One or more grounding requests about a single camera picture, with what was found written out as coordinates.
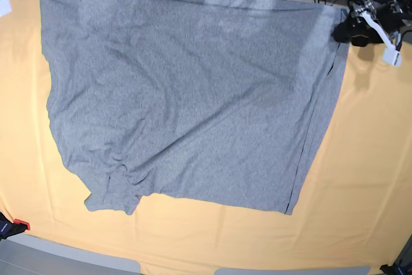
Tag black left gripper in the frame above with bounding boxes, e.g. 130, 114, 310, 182
332, 1, 411, 46

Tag red and black clamp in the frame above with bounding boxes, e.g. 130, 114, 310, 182
0, 213, 30, 240

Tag yellow table cloth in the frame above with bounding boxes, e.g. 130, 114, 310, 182
1, 0, 411, 274

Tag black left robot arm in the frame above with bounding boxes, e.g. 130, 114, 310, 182
332, 0, 411, 52

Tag grey t-shirt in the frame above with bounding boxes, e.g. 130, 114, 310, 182
40, 0, 348, 214

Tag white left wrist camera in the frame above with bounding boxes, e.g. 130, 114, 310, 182
382, 48, 402, 67

